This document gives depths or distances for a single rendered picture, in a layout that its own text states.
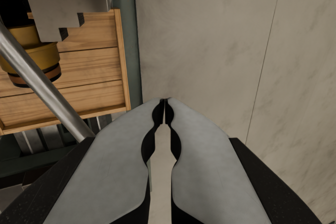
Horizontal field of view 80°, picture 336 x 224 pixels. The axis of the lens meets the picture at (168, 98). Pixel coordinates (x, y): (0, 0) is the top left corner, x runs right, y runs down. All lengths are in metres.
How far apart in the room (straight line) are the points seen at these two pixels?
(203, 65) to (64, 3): 1.56
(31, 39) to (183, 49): 1.41
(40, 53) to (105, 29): 0.26
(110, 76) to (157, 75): 1.07
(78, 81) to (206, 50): 1.33
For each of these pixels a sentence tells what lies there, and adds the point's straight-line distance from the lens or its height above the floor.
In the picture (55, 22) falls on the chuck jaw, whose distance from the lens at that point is 0.35.
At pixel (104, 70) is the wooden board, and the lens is 0.61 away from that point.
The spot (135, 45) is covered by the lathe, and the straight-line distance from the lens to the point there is 0.97.
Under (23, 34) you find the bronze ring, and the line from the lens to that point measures 0.36.
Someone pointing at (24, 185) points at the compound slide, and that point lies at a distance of 0.66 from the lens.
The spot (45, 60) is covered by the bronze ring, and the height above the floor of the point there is 1.11.
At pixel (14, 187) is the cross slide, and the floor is 0.97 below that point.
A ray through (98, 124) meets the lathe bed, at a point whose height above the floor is 0.87.
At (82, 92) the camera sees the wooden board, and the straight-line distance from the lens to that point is 0.64.
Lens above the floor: 1.46
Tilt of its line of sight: 54 degrees down
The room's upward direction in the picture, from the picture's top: 142 degrees clockwise
